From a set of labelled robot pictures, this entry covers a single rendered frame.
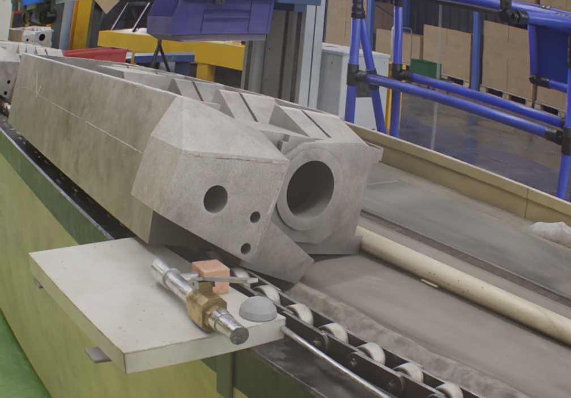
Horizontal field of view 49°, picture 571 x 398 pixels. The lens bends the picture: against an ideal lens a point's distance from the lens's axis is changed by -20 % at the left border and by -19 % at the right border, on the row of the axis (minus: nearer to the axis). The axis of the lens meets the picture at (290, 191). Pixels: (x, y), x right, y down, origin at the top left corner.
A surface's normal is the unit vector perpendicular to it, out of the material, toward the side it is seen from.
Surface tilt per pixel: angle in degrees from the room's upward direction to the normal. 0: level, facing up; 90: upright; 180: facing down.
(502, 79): 90
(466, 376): 41
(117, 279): 0
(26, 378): 0
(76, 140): 80
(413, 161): 91
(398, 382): 90
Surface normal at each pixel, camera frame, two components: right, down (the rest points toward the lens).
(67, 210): -0.80, 0.09
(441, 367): -0.47, -0.68
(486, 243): 0.08, -0.96
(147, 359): 0.66, 0.26
